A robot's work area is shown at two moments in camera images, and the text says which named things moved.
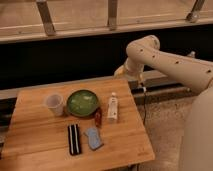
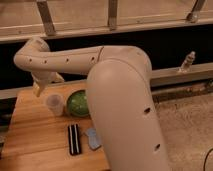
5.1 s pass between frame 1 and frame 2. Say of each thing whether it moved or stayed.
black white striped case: stayed
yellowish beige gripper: moved
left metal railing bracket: stayed
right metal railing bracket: stayed
